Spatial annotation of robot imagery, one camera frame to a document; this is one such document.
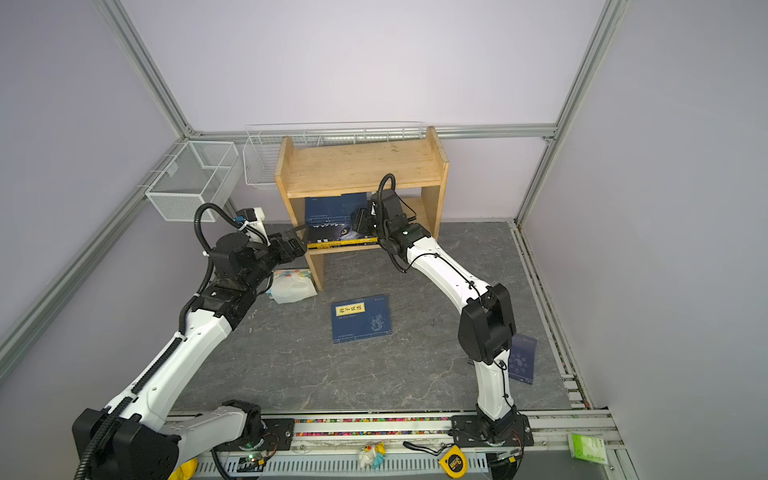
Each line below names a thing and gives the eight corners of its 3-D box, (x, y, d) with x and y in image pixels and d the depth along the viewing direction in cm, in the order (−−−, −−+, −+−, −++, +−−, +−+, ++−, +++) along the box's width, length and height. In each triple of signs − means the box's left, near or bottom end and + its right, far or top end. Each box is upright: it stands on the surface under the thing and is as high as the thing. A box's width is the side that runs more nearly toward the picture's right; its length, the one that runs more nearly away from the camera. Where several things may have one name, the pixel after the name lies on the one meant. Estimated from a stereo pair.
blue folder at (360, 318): (333, 344, 91) (332, 341, 89) (332, 305, 99) (331, 302, 98) (393, 334, 93) (393, 331, 91) (386, 297, 101) (386, 293, 100)
